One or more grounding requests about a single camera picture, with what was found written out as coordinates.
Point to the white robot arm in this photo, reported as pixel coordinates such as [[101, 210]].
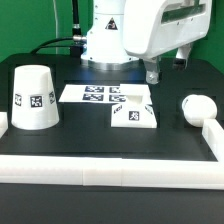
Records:
[[105, 48]]

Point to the white lamp bulb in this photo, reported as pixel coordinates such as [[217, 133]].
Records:
[[197, 108]]

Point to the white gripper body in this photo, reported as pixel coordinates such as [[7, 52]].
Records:
[[154, 27]]

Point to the white lamp base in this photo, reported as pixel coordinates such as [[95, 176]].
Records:
[[136, 111]]

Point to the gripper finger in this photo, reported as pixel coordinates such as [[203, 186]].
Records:
[[152, 70], [181, 59]]

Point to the white lamp shade cone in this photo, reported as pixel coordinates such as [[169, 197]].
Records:
[[34, 104]]

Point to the white marker sheet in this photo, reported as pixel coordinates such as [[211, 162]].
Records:
[[92, 94]]

